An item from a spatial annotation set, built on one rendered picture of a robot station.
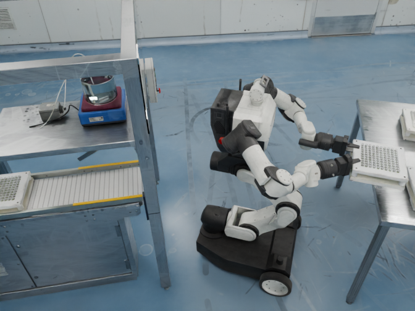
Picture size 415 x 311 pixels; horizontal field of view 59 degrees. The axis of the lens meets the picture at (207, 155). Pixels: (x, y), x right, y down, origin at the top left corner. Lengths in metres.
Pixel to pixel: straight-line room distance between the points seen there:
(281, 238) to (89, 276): 1.25
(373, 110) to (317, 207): 0.87
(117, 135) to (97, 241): 0.82
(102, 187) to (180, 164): 1.36
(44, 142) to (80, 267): 1.00
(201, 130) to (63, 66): 2.42
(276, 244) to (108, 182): 1.15
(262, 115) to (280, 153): 1.71
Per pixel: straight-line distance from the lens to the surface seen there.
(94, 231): 2.18
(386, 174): 1.91
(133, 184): 2.03
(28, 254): 2.38
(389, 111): 2.73
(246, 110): 1.79
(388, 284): 2.78
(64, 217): 2.03
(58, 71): 1.45
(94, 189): 2.06
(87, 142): 1.64
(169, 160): 3.36
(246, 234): 2.40
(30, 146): 1.71
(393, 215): 2.00
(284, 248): 2.50
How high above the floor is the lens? 2.20
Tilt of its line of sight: 41 degrees down
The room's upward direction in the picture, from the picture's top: 1 degrees counter-clockwise
